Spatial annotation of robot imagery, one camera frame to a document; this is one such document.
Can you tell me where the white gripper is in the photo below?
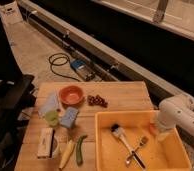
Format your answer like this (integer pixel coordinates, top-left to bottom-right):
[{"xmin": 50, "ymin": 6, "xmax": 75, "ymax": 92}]
[{"xmin": 149, "ymin": 116, "xmax": 172, "ymax": 142}]

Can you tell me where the orange apple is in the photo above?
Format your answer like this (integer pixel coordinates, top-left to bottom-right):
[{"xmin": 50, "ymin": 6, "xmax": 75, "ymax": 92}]
[{"xmin": 149, "ymin": 123, "xmax": 156, "ymax": 135}]

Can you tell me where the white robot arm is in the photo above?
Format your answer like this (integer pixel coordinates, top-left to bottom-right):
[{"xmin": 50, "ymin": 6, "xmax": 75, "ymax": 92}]
[{"xmin": 149, "ymin": 93, "xmax": 194, "ymax": 141}]

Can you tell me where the red bowl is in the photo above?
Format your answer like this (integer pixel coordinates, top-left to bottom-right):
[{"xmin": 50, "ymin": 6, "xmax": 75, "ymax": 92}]
[{"xmin": 58, "ymin": 85, "xmax": 84, "ymax": 105}]

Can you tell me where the silver fork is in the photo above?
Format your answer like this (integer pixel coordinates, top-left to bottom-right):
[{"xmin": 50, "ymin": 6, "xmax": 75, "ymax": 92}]
[{"xmin": 125, "ymin": 136, "xmax": 149, "ymax": 166}]

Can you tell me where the yellow plastic bin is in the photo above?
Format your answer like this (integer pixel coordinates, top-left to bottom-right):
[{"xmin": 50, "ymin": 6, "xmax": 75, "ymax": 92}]
[{"xmin": 95, "ymin": 111, "xmax": 191, "ymax": 171}]

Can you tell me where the black bristle brush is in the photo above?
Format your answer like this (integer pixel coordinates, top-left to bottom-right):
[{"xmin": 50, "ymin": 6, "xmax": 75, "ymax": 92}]
[{"xmin": 110, "ymin": 124, "xmax": 134, "ymax": 153}]

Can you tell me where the dark grape bunch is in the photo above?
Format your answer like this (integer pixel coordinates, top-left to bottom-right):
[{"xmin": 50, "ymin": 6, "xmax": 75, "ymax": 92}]
[{"xmin": 87, "ymin": 95, "xmax": 108, "ymax": 108}]

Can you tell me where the green cucumber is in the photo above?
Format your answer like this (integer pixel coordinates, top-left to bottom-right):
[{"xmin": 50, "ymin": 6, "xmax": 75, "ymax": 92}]
[{"xmin": 76, "ymin": 135, "xmax": 88, "ymax": 166}]

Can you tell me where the blue sponge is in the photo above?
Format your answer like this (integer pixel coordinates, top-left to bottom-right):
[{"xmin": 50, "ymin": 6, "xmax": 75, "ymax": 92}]
[{"xmin": 60, "ymin": 107, "xmax": 79, "ymax": 128}]

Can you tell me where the yellow banana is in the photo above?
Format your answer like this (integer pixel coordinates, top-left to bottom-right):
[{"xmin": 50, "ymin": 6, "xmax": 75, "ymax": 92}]
[{"xmin": 59, "ymin": 140, "xmax": 75, "ymax": 169}]

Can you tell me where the blue power device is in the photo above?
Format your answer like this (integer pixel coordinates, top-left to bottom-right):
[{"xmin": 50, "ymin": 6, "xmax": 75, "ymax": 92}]
[{"xmin": 70, "ymin": 59, "xmax": 95, "ymax": 81}]

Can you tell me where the green cup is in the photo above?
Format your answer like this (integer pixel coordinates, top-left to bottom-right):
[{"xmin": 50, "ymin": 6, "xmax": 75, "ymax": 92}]
[{"xmin": 44, "ymin": 110, "xmax": 59, "ymax": 127}]

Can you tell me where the light blue cloth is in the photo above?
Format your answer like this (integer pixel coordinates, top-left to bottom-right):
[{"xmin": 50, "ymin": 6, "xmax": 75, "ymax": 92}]
[{"xmin": 38, "ymin": 92, "xmax": 59, "ymax": 117}]

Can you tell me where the white box with black edge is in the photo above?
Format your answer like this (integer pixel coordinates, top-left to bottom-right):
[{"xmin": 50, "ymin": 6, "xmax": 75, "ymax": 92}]
[{"xmin": 37, "ymin": 128, "xmax": 55, "ymax": 158}]

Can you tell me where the white paper sign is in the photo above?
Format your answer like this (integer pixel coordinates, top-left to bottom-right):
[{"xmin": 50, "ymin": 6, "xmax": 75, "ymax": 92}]
[{"xmin": 0, "ymin": 1, "xmax": 23, "ymax": 26}]

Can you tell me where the black handled knife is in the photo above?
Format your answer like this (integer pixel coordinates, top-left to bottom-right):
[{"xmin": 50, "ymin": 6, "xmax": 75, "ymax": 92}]
[{"xmin": 132, "ymin": 151, "xmax": 146, "ymax": 169}]

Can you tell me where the black cable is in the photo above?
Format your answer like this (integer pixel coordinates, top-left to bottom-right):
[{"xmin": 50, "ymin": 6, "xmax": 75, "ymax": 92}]
[{"xmin": 48, "ymin": 52, "xmax": 82, "ymax": 82}]

